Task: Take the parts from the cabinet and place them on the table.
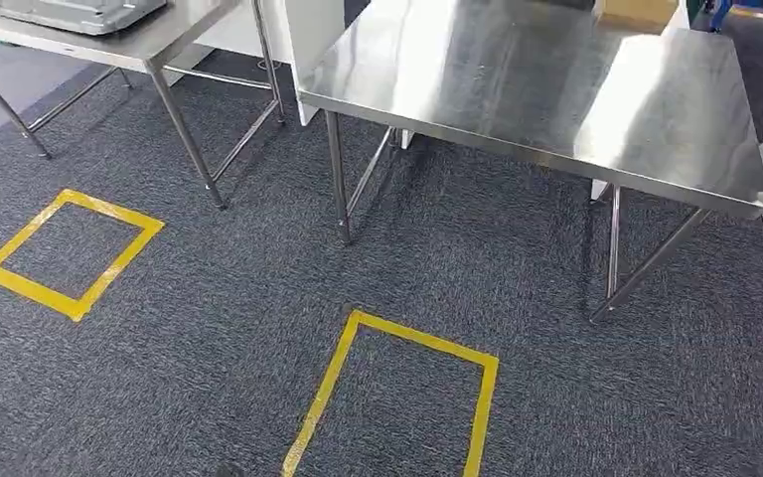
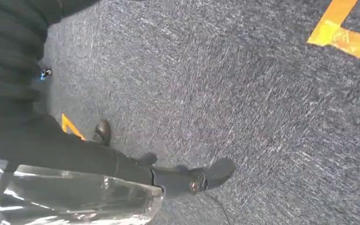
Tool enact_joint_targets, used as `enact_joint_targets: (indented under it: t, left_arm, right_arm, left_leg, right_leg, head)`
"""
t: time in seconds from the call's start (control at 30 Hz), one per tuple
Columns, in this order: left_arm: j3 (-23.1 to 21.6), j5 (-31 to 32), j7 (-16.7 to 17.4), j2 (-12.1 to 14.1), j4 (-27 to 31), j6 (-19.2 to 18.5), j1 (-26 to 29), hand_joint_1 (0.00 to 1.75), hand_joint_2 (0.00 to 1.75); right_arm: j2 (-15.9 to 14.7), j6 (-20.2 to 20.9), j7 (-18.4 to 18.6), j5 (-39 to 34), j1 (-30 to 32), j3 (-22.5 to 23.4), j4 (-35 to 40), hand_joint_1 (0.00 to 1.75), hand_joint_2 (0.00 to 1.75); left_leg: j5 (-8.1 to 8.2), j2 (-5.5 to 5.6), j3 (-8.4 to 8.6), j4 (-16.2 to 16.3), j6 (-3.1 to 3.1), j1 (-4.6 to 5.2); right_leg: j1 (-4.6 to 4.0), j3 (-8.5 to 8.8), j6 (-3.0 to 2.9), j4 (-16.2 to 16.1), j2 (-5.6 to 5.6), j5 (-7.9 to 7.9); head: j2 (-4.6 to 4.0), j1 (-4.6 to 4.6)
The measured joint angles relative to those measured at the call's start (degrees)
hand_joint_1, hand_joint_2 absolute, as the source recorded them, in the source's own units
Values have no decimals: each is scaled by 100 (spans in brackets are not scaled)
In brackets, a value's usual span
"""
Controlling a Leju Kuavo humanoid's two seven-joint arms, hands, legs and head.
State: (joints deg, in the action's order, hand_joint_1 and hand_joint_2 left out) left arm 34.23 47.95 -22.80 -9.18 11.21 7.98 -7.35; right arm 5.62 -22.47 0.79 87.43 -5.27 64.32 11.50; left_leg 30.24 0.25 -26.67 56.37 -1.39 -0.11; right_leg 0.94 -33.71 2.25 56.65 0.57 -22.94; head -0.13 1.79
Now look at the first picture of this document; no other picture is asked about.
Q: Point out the white cabinet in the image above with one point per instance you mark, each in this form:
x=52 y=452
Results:
x=309 y=39

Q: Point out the stainless steel table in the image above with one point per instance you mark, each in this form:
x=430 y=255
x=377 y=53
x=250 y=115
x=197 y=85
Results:
x=138 y=43
x=539 y=92

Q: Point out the cardboard box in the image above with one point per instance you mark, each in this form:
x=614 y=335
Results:
x=638 y=12

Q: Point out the grey metal tray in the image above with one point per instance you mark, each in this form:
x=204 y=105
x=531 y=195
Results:
x=72 y=12

